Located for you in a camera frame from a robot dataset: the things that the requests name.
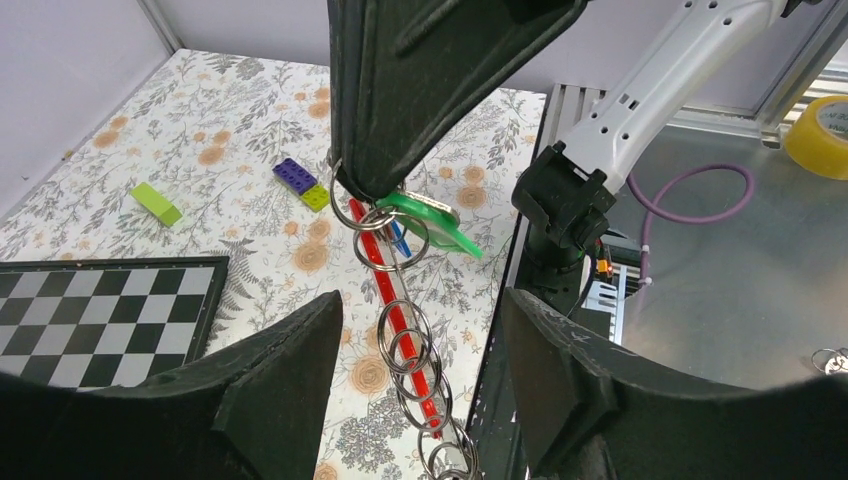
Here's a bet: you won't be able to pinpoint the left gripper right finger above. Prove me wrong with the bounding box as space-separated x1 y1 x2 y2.
502 288 847 479

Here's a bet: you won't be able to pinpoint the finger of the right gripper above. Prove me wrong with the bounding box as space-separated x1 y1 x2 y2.
397 0 591 193
326 0 465 203

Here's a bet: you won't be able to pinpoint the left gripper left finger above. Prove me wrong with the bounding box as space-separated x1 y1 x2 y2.
1 291 343 479

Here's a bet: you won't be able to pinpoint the green key tag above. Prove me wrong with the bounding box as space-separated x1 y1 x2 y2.
376 191 483 258

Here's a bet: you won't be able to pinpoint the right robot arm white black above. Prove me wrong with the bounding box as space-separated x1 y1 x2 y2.
327 1 795 314

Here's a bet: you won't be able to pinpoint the purple and green block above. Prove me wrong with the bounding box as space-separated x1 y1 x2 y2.
272 158 330 212

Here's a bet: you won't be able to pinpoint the black grey chessboard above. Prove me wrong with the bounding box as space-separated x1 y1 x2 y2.
1 256 229 391

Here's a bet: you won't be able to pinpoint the floral table mat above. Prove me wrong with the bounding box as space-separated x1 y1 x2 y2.
1 50 546 479

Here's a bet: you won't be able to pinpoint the lime green block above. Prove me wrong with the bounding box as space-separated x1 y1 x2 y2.
130 182 183 227

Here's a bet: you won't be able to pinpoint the spare key rings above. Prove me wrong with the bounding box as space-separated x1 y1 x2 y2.
810 347 848 376

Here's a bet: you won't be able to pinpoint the yellow tape roll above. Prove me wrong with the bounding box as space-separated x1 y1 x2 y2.
784 95 847 181

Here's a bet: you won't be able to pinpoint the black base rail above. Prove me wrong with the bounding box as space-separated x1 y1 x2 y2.
466 246 639 480

